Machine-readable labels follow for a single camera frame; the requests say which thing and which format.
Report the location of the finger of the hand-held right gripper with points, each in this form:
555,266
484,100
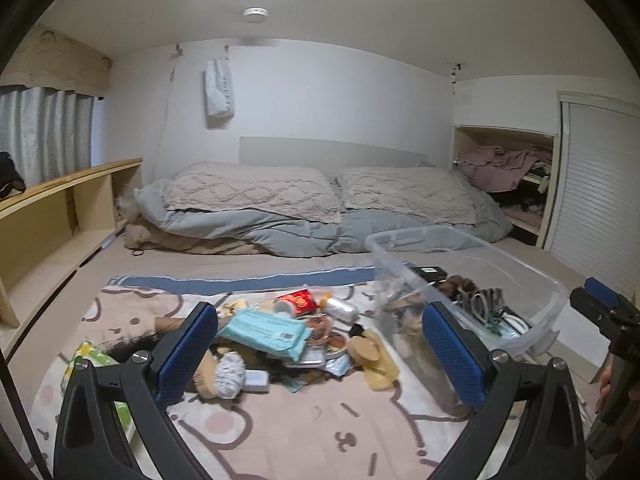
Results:
605,310

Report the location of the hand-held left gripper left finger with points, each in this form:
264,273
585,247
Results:
185,355

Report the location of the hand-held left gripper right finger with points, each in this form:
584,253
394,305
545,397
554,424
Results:
455,355

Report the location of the clear plastic storage bin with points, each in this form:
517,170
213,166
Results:
500,265

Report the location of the person's right hand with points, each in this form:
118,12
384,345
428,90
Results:
605,385

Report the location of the white knitted ball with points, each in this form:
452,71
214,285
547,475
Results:
231,377

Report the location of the black feather duster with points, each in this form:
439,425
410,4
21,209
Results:
130,350

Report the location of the brown furry item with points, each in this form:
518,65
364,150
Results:
457,286

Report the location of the teal wet wipes pack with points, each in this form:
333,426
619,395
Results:
265,332

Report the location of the black box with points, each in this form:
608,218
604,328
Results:
431,275

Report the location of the green dotted tissue pack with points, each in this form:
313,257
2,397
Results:
95,355

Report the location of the round wooden disc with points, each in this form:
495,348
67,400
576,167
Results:
364,347

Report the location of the silver foil tube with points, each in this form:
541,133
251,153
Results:
340,309

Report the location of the white louvre door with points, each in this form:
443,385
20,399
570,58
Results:
595,185

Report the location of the red small box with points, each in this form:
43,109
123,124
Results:
299,302

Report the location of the dark clothes pile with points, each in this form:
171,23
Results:
522,195

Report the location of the cartoon printed blanket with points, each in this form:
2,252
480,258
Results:
310,430

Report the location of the grey duvet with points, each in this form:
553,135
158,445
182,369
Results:
280,237

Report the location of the beige quilted pillow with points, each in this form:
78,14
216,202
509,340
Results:
250,190
405,195

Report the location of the pink clothes pile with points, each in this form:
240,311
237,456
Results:
495,165

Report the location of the wooden bedside shelf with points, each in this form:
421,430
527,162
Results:
45,225

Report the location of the grey headboard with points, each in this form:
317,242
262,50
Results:
330,151

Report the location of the grey curtain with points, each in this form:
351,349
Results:
50,135

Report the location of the white hanging bag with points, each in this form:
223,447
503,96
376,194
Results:
219,87

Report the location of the beige printed curtain valance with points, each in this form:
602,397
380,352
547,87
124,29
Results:
55,60

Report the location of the white smoke detector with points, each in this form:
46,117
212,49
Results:
255,14

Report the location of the wooden wall niche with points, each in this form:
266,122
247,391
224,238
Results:
500,137

